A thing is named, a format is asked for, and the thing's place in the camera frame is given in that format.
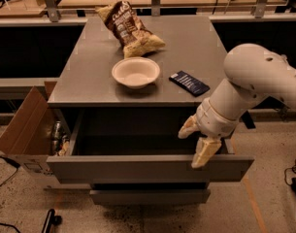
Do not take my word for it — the metal guard railing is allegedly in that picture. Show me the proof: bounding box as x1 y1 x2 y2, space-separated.
0 0 296 24

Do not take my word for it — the white paper bowl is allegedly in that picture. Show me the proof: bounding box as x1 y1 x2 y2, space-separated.
112 57 160 89

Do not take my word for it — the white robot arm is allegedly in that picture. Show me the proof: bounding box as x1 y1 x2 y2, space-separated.
179 44 296 168

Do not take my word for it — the open cardboard box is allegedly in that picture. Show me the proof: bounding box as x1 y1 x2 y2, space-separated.
0 81 91 191

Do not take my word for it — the dark blue snack packet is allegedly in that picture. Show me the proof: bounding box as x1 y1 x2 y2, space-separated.
169 71 210 97

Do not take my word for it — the grey bottom drawer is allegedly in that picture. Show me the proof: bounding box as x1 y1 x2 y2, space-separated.
89 189 211 206

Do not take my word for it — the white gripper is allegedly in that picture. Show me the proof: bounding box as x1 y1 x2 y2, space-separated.
178 98 238 169

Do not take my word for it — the grey drawer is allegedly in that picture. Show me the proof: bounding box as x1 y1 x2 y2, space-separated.
89 189 211 206
48 107 254 183

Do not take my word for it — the grey drawer cabinet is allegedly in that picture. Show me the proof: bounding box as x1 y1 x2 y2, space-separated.
47 15 253 207

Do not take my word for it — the brown chip bag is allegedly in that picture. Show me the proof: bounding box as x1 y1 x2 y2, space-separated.
96 1 165 58

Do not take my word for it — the black object on floor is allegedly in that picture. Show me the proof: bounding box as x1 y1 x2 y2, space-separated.
41 209 62 233

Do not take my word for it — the grey top drawer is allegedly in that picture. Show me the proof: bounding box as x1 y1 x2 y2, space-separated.
48 107 254 183

